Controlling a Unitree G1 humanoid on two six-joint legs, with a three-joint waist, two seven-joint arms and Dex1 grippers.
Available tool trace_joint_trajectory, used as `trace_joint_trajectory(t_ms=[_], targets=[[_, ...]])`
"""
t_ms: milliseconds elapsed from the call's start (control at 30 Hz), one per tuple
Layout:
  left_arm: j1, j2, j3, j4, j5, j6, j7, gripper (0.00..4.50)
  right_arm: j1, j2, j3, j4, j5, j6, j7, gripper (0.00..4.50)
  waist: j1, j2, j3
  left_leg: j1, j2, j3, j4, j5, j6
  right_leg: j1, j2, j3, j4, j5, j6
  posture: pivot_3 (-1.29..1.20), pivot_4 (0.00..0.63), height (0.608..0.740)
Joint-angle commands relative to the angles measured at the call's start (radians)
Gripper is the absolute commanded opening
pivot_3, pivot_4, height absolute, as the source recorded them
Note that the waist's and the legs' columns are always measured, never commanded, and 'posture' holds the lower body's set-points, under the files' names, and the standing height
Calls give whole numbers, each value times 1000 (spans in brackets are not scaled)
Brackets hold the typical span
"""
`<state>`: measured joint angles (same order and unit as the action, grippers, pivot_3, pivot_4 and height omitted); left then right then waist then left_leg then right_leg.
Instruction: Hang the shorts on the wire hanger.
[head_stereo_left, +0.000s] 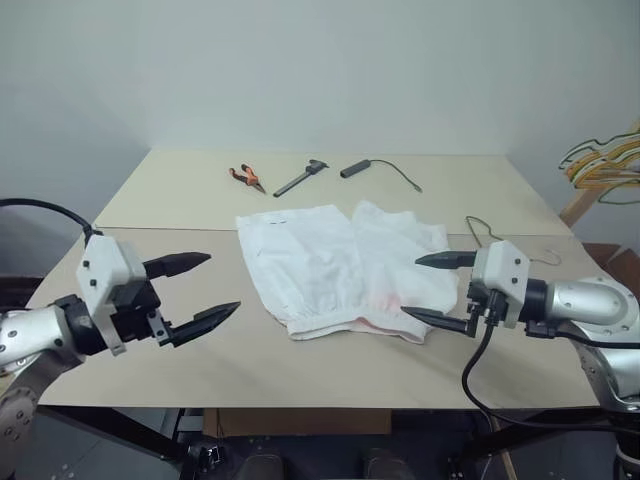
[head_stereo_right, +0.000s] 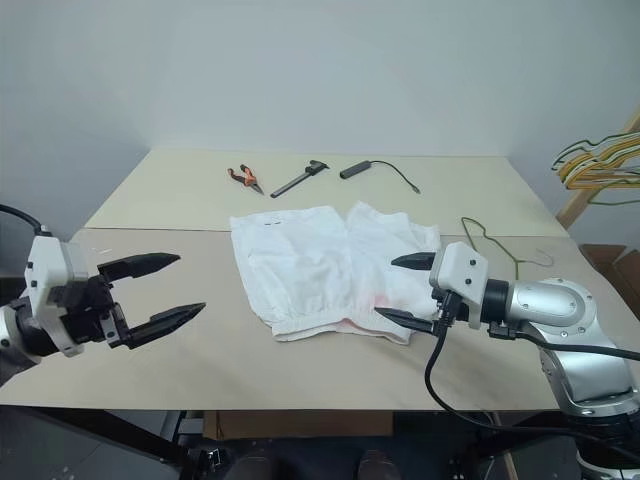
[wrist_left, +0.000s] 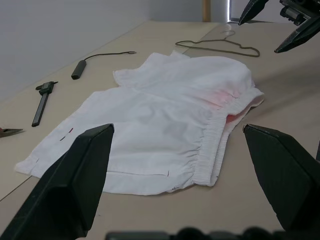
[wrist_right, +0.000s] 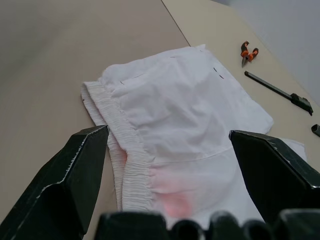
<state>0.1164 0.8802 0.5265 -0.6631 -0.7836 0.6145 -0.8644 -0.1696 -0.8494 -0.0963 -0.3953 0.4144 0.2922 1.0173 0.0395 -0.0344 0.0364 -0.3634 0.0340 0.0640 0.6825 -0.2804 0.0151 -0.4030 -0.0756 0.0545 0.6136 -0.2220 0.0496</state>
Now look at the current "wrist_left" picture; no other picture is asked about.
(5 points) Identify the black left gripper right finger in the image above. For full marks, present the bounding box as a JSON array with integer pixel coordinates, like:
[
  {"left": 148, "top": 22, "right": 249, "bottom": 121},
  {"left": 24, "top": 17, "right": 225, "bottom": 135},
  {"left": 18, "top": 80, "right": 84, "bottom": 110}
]
[{"left": 242, "top": 123, "right": 320, "bottom": 235}]

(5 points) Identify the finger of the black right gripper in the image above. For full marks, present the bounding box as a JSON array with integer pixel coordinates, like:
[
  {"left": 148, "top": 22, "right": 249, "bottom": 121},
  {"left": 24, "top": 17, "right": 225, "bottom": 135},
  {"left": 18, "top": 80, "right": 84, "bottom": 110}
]
[
  {"left": 273, "top": 14, "right": 320, "bottom": 54},
  {"left": 238, "top": 0, "right": 269, "bottom": 26}
]

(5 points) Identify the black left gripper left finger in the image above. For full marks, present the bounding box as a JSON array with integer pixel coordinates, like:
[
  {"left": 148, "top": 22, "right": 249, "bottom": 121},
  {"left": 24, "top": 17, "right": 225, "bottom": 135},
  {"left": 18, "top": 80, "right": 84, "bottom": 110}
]
[{"left": 0, "top": 123, "right": 116, "bottom": 240}]

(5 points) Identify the olive wire hanger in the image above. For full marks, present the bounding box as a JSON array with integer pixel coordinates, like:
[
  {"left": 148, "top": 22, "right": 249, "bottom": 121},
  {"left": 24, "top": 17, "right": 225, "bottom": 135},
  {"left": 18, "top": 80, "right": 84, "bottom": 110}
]
[{"left": 174, "top": 29, "right": 261, "bottom": 58}]

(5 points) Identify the white cloth garment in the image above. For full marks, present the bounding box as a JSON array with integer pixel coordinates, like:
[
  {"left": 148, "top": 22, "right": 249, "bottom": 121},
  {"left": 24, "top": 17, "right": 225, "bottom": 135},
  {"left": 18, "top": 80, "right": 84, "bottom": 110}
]
[{"left": 14, "top": 49, "right": 266, "bottom": 196}]

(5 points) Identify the pliers tip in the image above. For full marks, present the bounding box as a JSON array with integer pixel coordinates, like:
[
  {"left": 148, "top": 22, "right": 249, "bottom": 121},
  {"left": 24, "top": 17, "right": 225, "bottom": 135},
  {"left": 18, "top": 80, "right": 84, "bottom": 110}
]
[{"left": 0, "top": 126, "right": 25, "bottom": 140}]

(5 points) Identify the black caliper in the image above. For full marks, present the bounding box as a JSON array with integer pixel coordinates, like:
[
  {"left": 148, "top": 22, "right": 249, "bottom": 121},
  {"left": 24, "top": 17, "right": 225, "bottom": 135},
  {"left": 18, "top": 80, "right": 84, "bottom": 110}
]
[{"left": 31, "top": 80, "right": 60, "bottom": 128}]

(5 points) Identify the wooden post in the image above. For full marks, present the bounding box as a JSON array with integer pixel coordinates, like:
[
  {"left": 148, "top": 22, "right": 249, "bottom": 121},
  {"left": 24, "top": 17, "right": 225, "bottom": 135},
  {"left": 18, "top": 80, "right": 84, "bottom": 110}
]
[{"left": 202, "top": 0, "right": 211, "bottom": 23}]

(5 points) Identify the black handle with cord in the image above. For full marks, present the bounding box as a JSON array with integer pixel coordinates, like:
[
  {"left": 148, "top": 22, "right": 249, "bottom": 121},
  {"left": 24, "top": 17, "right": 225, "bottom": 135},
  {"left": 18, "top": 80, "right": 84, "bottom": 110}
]
[{"left": 71, "top": 51, "right": 137, "bottom": 81}]

